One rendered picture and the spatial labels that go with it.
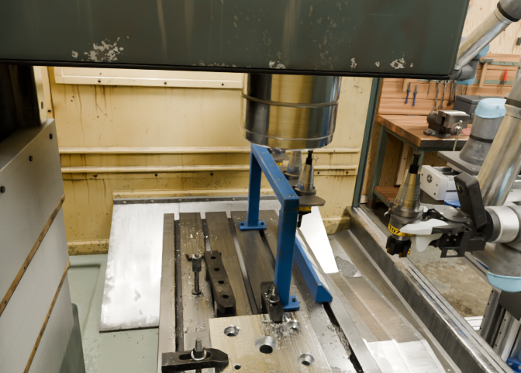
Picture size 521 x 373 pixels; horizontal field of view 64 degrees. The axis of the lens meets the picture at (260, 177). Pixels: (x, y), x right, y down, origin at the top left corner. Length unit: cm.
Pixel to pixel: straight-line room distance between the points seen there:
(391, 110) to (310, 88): 317
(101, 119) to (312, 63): 128
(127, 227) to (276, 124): 123
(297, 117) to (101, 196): 134
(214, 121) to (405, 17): 122
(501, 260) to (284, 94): 63
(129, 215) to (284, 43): 136
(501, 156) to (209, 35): 75
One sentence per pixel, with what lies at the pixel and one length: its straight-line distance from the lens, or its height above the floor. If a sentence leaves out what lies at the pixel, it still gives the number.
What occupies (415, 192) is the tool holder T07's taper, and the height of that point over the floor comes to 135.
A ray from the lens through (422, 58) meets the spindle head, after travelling 63.
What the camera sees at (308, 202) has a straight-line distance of 103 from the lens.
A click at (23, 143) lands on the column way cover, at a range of 80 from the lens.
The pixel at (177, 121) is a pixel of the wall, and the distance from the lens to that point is 172.
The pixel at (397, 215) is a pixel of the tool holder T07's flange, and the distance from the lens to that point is 82.
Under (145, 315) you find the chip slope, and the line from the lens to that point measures 156.
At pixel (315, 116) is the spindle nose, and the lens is 63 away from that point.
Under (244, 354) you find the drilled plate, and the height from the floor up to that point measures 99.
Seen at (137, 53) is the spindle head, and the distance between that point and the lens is 53.
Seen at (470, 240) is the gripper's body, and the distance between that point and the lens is 94.
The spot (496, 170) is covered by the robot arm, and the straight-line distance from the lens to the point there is 107.
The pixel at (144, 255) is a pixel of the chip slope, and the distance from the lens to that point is 168.
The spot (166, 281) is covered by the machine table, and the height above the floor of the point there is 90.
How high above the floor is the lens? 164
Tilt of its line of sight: 22 degrees down
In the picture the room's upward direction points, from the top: 4 degrees clockwise
